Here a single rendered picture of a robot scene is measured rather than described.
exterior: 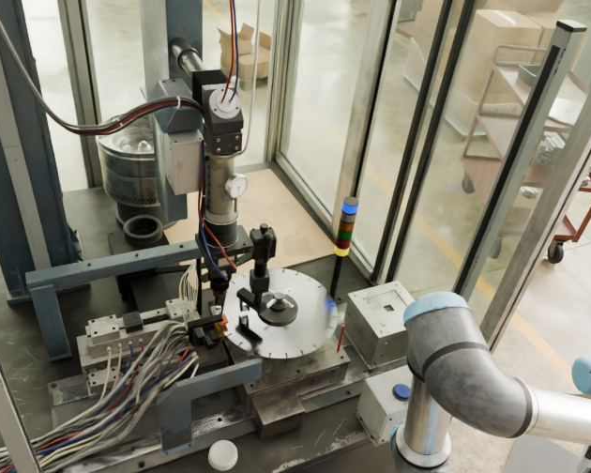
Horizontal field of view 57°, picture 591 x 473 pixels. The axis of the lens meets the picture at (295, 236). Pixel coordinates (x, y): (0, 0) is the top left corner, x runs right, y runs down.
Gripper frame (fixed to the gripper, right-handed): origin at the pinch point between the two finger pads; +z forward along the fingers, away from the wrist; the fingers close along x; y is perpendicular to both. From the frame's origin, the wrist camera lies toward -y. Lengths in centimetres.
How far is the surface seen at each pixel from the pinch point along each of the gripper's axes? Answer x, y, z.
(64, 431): -49, -112, 14
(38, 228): -15, -149, -10
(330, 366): -4, -61, 6
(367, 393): -8, -49, 4
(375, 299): 22, -58, 1
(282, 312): -3, -77, -5
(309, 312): 2, -71, -4
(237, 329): -13, -85, -4
